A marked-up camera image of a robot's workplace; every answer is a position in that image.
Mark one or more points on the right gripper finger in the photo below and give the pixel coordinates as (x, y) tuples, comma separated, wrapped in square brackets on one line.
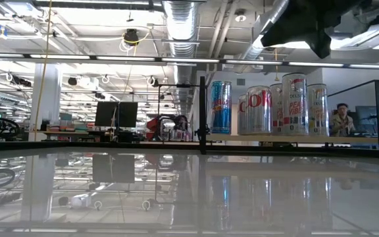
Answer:
[(285, 33), (321, 42)]

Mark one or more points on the Celsius Peach Vibe can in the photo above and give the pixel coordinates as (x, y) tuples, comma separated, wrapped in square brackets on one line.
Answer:
[(295, 105)]

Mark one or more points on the Celsius can with orange print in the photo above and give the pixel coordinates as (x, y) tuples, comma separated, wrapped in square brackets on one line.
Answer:
[(318, 112)]

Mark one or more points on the Celsius can with red print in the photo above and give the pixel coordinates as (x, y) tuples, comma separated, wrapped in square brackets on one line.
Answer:
[(276, 112)]

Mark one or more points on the silver Diet Coke can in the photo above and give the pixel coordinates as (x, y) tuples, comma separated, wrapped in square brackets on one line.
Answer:
[(241, 115), (258, 113)]

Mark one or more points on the blue Red Bull can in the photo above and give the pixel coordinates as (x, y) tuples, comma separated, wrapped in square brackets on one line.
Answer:
[(220, 108)]

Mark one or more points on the wooden shelf board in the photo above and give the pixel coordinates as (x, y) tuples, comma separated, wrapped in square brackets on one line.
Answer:
[(354, 139)]

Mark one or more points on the person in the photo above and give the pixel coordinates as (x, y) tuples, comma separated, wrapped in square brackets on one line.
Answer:
[(181, 120), (341, 123)]

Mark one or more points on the dark desk monitor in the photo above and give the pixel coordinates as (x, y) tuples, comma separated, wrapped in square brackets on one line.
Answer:
[(368, 115)]

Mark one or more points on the black ceiling device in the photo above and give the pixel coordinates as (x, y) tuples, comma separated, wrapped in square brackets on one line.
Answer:
[(131, 36)]

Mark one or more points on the red and black machine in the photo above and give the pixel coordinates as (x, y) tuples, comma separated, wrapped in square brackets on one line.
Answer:
[(151, 126)]

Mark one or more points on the black computer monitor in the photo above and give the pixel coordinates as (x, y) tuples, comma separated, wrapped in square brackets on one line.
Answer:
[(128, 114), (105, 114)]

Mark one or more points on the wooden desk with boxes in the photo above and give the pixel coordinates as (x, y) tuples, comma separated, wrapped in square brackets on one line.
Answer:
[(61, 132)]

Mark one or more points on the white square column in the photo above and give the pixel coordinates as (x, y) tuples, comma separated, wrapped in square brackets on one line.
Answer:
[(44, 98)]

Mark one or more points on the smooth silver ventilation duct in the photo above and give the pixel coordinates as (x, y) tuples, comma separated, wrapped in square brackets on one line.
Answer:
[(253, 49)]

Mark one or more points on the ribbed silver ventilation duct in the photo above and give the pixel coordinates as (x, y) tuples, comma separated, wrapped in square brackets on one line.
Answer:
[(181, 26)]

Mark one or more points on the black shelf post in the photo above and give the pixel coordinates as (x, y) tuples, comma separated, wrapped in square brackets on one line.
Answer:
[(202, 115)]

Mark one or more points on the black dome camera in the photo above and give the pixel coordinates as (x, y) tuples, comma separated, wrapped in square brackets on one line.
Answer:
[(72, 81)]

